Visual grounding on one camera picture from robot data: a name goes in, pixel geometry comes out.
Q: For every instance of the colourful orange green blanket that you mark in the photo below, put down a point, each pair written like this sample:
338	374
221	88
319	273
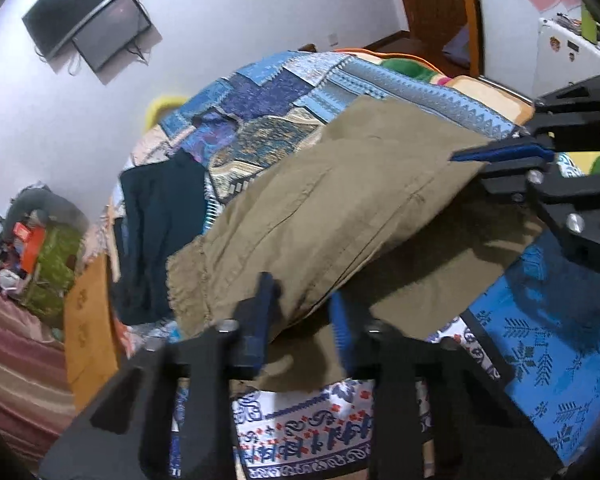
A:
430	75

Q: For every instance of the black wall television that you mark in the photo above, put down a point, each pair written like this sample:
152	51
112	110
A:
75	5

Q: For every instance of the olive khaki shorts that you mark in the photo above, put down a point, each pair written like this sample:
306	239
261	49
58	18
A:
330	210

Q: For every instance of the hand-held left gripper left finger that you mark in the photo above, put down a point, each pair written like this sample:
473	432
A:
265	305

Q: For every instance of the striped rug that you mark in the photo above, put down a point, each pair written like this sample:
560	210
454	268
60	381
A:
20	375

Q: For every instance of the black wall monitor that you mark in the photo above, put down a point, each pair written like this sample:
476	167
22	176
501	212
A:
111	35

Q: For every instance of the white refrigerator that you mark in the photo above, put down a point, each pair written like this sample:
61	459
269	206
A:
570	65

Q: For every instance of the orange box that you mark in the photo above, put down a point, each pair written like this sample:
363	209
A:
30	247

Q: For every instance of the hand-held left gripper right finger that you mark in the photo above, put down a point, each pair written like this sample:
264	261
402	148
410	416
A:
338	332

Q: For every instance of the green box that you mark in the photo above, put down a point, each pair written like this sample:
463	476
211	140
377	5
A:
590	22

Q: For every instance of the green patterned bag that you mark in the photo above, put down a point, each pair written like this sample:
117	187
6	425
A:
55	270

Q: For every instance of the grey bag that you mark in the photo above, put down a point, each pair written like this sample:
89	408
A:
45	205

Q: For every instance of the dark navy garment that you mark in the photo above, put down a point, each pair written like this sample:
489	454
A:
160	230

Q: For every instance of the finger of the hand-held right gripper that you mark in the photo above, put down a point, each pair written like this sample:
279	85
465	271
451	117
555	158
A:
500	150
510	180

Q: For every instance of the orange wooden bed board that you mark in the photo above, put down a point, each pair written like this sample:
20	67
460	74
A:
87	330

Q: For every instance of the yellow round object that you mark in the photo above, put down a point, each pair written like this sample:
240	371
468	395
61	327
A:
160	107

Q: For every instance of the wooden door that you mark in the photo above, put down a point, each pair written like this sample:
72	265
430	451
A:
430	5

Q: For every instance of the blue patchwork blanket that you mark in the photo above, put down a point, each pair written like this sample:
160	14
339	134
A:
530	330

